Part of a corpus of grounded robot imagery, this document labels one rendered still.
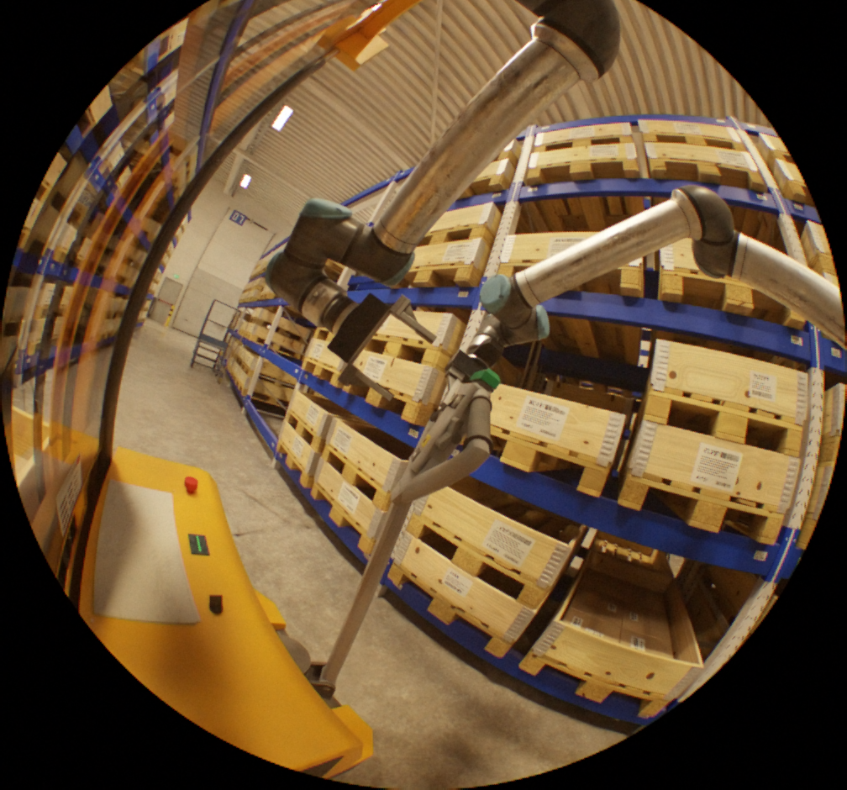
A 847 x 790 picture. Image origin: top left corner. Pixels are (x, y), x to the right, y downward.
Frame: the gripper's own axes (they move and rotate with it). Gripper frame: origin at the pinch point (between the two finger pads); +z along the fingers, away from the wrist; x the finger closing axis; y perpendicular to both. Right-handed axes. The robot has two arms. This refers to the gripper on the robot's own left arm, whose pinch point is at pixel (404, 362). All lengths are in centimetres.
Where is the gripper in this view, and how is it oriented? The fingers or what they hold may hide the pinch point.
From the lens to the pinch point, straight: 52.7
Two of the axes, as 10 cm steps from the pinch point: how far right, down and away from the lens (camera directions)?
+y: 1.0, -0.8, -9.9
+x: 5.8, -8.0, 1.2
